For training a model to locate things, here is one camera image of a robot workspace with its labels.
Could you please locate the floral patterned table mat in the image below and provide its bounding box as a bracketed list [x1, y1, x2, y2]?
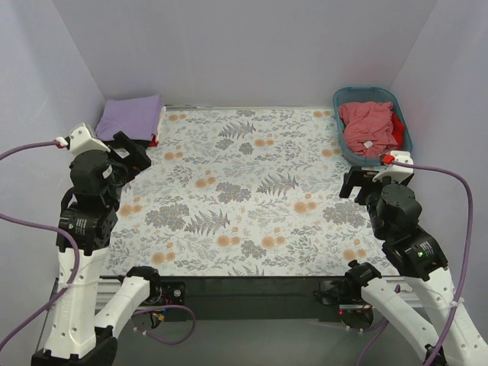
[102, 108, 397, 276]

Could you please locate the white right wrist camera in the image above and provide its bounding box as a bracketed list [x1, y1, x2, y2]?
[373, 150, 413, 184]

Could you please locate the teal plastic laundry basket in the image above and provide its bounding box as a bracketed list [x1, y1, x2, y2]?
[332, 87, 413, 167]

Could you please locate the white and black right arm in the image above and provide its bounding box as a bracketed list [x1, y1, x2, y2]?
[339, 163, 487, 365]

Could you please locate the aluminium front rail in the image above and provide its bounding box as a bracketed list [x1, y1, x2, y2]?
[95, 275, 422, 310]

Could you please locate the folded black t shirt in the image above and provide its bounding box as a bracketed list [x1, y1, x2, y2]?
[102, 131, 153, 151]

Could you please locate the red crumpled t shirt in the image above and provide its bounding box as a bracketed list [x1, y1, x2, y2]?
[390, 113, 406, 150]

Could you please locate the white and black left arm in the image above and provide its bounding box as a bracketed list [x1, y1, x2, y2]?
[31, 128, 160, 365]

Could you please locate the pink crumpled t shirt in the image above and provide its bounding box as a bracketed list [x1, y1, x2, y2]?
[339, 101, 396, 158]

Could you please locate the purple t shirt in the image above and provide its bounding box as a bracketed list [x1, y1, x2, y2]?
[95, 95, 163, 141]

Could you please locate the black robot base mount plate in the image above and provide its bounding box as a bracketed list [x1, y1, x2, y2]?
[149, 276, 364, 322]

